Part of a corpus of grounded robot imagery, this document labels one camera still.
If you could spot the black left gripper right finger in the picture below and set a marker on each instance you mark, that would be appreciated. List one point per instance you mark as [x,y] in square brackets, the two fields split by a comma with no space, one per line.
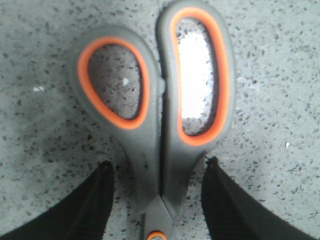
[232,214]

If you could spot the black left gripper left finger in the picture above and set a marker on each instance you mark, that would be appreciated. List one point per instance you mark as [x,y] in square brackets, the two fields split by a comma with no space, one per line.
[82,215]

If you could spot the grey orange handled scissors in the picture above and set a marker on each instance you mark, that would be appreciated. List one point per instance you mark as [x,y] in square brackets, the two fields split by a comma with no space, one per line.
[161,154]

